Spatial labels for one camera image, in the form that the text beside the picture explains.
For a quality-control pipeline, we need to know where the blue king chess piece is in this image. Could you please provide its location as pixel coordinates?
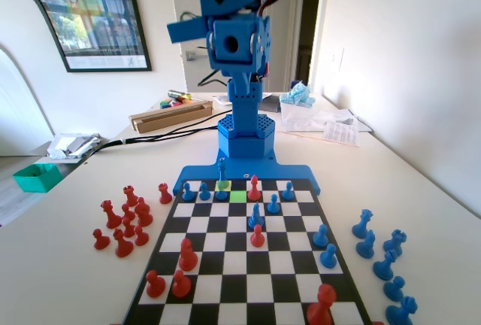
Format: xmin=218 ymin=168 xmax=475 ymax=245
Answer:
xmin=216 ymin=161 xmax=229 ymax=187

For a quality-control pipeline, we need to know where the red rook chess piece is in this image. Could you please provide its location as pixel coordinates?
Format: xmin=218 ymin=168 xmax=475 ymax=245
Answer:
xmin=123 ymin=185 xmax=139 ymax=208
xmin=157 ymin=183 xmax=173 ymax=205

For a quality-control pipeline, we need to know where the red queen chess piece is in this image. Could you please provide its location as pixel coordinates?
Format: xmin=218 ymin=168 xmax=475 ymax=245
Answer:
xmin=101 ymin=199 xmax=123 ymax=230

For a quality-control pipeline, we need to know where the blue queen chess piece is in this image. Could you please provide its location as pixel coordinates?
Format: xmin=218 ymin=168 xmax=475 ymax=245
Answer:
xmin=351 ymin=208 xmax=375 ymax=239

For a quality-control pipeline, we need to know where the blue rook chess piece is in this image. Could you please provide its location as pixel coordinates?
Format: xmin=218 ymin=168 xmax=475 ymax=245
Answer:
xmin=383 ymin=229 xmax=408 ymax=258

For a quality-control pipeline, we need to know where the large red piece front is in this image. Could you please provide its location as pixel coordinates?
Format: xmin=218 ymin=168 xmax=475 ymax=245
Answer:
xmin=306 ymin=283 xmax=338 ymax=325

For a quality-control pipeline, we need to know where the white door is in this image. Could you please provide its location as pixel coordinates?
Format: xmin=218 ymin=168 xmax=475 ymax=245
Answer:
xmin=168 ymin=0 xmax=304 ymax=95

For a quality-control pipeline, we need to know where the colourful marker set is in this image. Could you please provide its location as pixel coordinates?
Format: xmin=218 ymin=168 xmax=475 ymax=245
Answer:
xmin=159 ymin=99 xmax=195 ymax=111

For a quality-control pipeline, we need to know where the white paper sheet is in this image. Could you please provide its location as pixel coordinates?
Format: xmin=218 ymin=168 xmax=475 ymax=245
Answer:
xmin=212 ymin=93 xmax=237 ymax=107

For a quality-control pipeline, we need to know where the black framed poster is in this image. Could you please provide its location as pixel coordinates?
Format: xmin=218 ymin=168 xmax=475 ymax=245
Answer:
xmin=35 ymin=0 xmax=153 ymax=74

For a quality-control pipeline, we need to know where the long cardboard box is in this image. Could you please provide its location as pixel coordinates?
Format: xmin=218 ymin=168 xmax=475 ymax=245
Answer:
xmin=129 ymin=99 xmax=214 ymax=134

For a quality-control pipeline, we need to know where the grey notebook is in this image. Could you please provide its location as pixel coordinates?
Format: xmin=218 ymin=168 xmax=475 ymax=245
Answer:
xmin=260 ymin=94 xmax=283 ymax=114

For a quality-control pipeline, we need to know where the clear plastic bag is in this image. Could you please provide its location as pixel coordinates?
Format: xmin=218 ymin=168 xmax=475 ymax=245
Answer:
xmin=280 ymin=102 xmax=371 ymax=133

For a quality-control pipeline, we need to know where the crumpled silver paper pile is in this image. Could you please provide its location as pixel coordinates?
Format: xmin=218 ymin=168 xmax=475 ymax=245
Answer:
xmin=45 ymin=132 xmax=110 ymax=160

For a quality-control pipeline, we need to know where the printed paper sheet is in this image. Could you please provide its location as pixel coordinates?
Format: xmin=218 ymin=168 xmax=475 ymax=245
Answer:
xmin=322 ymin=120 xmax=362 ymax=148

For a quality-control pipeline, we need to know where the white arched panel dark rim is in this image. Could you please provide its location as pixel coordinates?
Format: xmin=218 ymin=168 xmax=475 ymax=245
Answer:
xmin=0 ymin=0 xmax=72 ymax=156

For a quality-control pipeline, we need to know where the green plastic bin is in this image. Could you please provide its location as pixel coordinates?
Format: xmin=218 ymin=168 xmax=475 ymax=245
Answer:
xmin=12 ymin=162 xmax=64 ymax=193

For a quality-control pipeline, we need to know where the black white chessboard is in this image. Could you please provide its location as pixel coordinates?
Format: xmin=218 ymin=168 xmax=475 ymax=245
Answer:
xmin=120 ymin=178 xmax=373 ymax=325

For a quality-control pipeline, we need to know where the blue gripper camera housing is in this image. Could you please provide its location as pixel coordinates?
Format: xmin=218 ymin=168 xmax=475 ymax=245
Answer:
xmin=207 ymin=16 xmax=261 ymax=74

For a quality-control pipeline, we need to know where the black table cable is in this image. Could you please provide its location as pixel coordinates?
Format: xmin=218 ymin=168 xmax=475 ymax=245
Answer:
xmin=77 ymin=112 xmax=226 ymax=160
xmin=84 ymin=116 xmax=225 ymax=155

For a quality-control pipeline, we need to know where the blue arm base plate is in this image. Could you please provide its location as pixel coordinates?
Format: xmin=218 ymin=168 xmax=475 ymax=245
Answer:
xmin=172 ymin=162 xmax=323 ymax=196

